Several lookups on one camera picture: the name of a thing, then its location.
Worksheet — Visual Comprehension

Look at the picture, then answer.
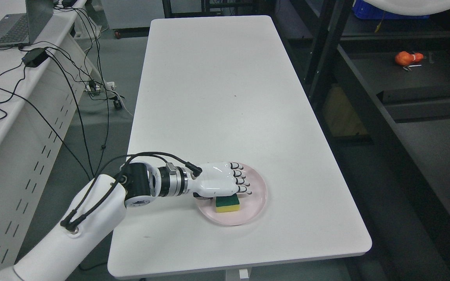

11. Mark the green yellow sponge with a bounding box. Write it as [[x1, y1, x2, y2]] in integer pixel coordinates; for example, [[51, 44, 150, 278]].
[[215, 194, 240, 213]]

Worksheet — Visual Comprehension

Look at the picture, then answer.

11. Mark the black power adapter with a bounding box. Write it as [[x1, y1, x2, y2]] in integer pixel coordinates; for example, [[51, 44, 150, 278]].
[[21, 47, 50, 68]]

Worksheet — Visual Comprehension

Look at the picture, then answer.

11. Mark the black metal shelf rack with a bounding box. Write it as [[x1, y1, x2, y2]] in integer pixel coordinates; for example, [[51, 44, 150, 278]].
[[273, 0, 450, 281]]

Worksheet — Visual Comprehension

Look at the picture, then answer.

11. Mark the pink round plate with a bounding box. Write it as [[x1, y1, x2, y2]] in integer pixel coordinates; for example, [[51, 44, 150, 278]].
[[194, 162, 268, 226]]

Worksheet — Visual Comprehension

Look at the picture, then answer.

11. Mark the white power strip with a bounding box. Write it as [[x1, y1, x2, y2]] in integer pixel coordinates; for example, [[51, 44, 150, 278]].
[[85, 80, 117, 94]]

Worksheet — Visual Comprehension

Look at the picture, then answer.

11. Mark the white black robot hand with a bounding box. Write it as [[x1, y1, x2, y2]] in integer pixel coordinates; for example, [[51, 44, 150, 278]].
[[188, 162, 252, 198]]

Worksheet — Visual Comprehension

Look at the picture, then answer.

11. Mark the orange toy on shelf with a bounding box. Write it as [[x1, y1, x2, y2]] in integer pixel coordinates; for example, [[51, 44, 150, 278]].
[[394, 51, 424, 66]]

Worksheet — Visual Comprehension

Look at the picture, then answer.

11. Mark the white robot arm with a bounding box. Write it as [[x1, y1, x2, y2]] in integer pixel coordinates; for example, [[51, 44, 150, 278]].
[[0, 174, 126, 281]]

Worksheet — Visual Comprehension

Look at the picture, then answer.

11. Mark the white side desk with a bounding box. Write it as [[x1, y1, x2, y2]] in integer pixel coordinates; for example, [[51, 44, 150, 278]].
[[0, 11, 100, 270]]

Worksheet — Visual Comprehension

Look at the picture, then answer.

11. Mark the blue plastic crate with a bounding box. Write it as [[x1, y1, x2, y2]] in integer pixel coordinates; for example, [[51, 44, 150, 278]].
[[352, 0, 430, 20]]

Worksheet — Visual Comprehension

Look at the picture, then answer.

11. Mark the grey laptop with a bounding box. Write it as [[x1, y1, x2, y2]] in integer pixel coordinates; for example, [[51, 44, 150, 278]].
[[0, 0, 54, 48]]

